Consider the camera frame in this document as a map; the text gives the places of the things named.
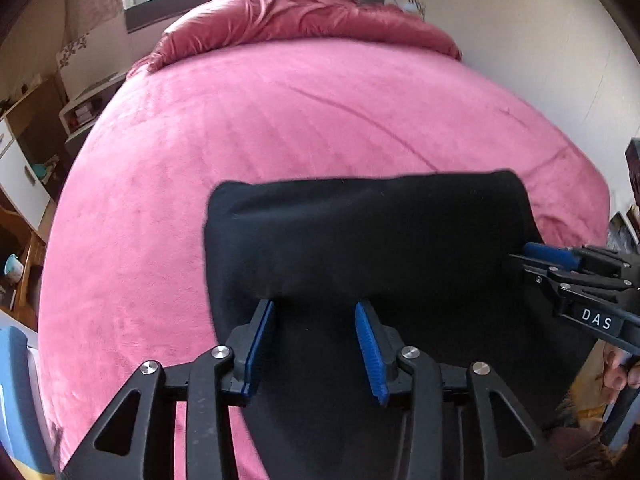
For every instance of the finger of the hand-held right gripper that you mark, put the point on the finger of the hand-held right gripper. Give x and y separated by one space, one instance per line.
547 254
537 272

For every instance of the light blue cup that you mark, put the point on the light blue cup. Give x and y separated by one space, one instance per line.
12 267

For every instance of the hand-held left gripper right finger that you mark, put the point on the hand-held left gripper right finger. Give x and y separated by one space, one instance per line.
371 355

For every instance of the wooden desk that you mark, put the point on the wooden desk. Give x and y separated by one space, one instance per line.
25 305

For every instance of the dark box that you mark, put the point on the dark box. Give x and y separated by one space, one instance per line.
634 175

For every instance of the red duvet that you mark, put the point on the red duvet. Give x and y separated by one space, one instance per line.
300 15

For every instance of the pink bed blanket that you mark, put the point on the pink bed blanket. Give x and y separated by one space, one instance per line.
250 135

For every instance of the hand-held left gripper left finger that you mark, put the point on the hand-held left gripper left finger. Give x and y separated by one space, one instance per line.
257 352

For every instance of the dark grey headboard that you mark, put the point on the dark grey headboard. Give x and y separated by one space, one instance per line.
145 19

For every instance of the black pants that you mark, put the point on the black pants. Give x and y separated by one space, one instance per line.
375 240

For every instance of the white nightstand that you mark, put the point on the white nightstand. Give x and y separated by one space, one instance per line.
82 112

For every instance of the white cabinet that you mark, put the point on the white cabinet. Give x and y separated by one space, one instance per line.
20 180

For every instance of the person's right hand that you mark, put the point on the person's right hand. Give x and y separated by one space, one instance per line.
620 375

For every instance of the light blue box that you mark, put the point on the light blue box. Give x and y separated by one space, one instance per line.
20 390

